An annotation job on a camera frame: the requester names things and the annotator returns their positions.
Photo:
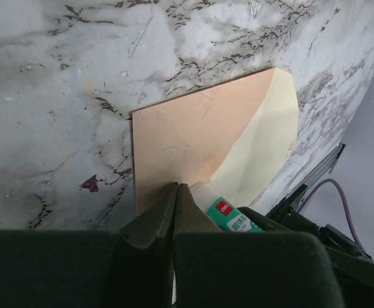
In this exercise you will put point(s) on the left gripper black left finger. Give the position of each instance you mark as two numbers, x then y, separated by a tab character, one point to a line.
128	268

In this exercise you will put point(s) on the small green glue stick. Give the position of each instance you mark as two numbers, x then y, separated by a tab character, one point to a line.
221	211

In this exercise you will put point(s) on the aluminium rail frame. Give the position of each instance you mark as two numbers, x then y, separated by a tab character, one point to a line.
296	196

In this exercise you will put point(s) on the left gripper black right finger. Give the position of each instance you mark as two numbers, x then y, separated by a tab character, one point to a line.
217	268

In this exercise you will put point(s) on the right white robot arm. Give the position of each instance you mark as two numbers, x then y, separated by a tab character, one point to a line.
346	255

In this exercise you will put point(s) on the pink tan envelope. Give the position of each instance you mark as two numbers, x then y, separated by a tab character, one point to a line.
233	138

